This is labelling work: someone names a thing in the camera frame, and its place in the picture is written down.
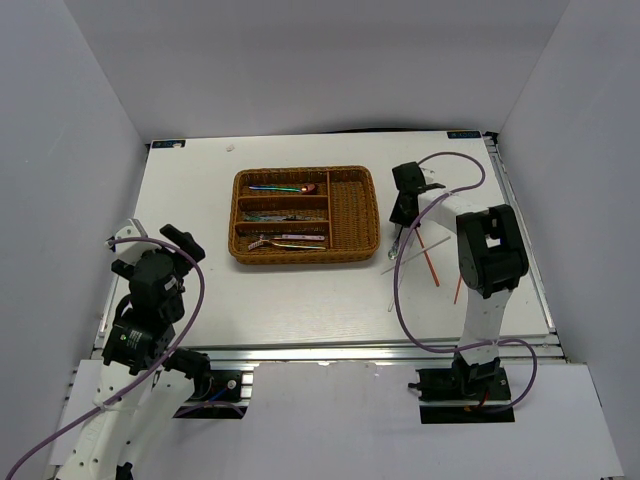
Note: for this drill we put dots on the aluminium table frame rail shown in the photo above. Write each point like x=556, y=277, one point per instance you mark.
x=314, y=312

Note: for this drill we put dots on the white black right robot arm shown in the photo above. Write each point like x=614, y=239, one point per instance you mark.
x=491, y=259

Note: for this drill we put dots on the blue table label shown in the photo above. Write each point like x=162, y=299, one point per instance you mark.
x=464, y=134
x=168, y=144

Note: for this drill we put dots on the red chopstick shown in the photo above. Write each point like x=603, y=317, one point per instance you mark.
x=457, y=291
x=428, y=258

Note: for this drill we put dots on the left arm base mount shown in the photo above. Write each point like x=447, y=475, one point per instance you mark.
x=223, y=394

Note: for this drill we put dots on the green handled table knife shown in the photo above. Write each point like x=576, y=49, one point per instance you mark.
x=266, y=218

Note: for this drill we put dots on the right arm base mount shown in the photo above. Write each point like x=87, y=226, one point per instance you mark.
x=444, y=400

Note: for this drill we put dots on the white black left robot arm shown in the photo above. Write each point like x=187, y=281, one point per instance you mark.
x=145, y=376

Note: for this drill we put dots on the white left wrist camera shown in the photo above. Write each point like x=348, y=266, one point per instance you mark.
x=130, y=242

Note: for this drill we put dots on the woven wicker cutlery tray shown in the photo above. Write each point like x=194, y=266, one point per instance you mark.
x=345, y=198

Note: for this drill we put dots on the right blue table label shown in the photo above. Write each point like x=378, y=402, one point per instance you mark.
x=464, y=134

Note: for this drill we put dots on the white chopstick short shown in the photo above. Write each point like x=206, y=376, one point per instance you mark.
x=418, y=254

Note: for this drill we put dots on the left blue table label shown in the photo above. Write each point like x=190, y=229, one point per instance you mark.
x=168, y=144

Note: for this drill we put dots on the red chopstick lower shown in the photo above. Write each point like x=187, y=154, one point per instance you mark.
x=457, y=291

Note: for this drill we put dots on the purple iridescent spoon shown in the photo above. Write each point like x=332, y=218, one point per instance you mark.
x=393, y=250

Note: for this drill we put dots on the pink handled fork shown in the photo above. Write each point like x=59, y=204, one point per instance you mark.
x=296, y=237

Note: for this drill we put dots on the red chopstick upper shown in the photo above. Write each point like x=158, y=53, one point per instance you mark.
x=428, y=258

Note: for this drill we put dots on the iridescent round bowl spoon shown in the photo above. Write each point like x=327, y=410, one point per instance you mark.
x=304, y=190

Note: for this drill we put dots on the silver patterned table knife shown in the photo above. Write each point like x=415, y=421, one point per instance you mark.
x=302, y=218

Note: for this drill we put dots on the white chopstick long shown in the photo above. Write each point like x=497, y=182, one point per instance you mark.
x=401, y=269

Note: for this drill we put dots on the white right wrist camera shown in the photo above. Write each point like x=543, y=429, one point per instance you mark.
x=429, y=176

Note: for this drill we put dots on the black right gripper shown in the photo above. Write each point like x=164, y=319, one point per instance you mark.
x=397, y=217

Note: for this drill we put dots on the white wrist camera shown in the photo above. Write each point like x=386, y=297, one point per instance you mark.
x=429, y=176
x=130, y=242

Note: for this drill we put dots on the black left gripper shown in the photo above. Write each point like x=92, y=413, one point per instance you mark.
x=185, y=240

